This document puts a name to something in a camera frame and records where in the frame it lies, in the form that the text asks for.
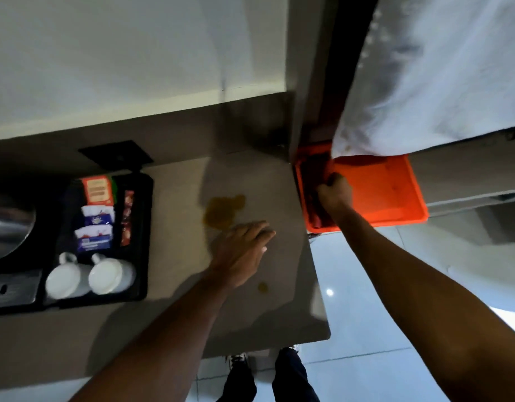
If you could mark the person's left forearm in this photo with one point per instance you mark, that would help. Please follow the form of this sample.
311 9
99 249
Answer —
169 343

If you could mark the white blue red sachet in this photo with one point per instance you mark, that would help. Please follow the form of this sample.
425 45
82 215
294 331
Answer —
94 238

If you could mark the orange sachet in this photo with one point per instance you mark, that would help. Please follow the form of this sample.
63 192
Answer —
97 190

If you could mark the person's right fingers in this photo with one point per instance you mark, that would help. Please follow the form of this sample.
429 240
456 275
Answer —
329 182

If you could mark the grey kettle base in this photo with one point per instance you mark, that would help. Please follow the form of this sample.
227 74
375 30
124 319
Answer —
14 288

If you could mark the white and blue sachet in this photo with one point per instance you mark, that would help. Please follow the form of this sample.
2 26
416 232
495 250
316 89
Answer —
98 215

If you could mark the person's leg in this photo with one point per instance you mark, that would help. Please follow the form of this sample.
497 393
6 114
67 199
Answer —
238 385
293 376

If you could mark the white shoe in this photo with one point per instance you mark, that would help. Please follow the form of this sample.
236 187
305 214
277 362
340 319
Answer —
237 359

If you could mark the steel kettle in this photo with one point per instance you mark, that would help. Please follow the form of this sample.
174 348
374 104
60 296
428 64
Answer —
8 226

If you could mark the dark red cloth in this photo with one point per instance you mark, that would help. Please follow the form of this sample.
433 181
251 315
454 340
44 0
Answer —
312 192

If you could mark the person's left hand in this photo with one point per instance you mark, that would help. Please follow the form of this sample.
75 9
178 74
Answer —
236 257

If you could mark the large brown liquid spill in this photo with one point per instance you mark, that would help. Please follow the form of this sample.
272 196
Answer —
222 211

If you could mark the white fabric sheet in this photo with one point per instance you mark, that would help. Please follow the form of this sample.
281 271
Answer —
437 71

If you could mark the black serving tray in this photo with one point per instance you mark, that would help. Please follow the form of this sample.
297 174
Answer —
142 230

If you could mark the person's right forearm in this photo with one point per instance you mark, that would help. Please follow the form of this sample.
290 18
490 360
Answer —
412 301

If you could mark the person's right leg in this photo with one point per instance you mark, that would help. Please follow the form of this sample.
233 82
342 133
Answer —
293 376

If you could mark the grey cart shelf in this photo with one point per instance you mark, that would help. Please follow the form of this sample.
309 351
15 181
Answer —
471 175

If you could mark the black wall socket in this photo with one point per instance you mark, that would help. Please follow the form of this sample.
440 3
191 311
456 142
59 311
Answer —
115 154

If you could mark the small brown liquid drop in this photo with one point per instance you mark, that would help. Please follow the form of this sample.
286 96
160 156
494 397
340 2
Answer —
262 287

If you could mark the orange plastic tray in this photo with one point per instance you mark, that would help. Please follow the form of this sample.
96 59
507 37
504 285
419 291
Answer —
383 192

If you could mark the person's right hand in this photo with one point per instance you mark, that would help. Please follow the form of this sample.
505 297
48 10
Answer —
337 196

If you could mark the person's left leg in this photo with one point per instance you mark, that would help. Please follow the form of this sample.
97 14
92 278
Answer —
238 385

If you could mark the red stick sachets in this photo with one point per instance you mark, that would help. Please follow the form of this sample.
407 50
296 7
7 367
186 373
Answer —
127 217

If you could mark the person's left fingers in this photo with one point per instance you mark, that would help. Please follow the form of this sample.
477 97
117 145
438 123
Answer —
253 233

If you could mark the white ceramic cup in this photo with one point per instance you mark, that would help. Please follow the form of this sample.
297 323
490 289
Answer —
111 275
67 279

